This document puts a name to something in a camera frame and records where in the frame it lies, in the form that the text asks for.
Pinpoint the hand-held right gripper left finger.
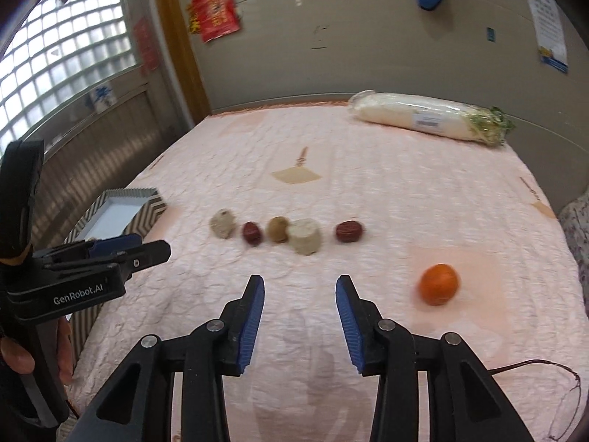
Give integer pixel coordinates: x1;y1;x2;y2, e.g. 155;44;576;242
76;274;266;442

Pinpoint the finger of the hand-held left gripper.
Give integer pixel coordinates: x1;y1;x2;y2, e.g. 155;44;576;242
43;239;172;281
32;234;144;259

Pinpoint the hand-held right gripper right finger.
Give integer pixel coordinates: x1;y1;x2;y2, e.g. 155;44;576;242
335;274;523;442

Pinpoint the striped cardboard box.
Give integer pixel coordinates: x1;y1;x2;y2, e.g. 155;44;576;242
62;187;167;364

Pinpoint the red date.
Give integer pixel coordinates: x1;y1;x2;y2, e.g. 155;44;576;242
335;221;364;244
242;222;263;247

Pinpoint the small orange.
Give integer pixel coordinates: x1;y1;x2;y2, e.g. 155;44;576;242
419;263;461;307

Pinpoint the brown longan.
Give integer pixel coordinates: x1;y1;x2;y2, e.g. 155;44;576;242
268;216;290;244

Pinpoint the person's left hand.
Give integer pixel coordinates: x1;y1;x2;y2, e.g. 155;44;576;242
0;318;74;385

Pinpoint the ribbed metal door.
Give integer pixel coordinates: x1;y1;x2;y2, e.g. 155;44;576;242
28;62;194;240

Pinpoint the blue flower sticker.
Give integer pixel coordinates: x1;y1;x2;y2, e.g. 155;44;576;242
89;84;116;112

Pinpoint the pink quilted bedspread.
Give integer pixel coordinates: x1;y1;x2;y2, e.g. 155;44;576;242
69;101;581;442

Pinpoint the glass block window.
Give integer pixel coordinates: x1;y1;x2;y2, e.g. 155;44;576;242
0;0;139;148

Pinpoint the red paper on window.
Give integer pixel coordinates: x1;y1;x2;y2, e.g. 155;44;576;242
133;16;159;74

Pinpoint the wrapped white daikon radish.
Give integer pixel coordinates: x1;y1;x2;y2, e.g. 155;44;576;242
347;91;516;149

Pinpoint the thin dark cable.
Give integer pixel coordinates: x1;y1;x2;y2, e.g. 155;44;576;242
488;359;583;440

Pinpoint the wooden door frame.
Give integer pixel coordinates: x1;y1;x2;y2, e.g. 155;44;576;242
149;0;212;132

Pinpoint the red wall poster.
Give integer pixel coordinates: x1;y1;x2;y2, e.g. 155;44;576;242
186;0;243;43

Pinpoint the wall calendar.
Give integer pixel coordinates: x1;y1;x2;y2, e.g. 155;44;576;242
520;0;569;74

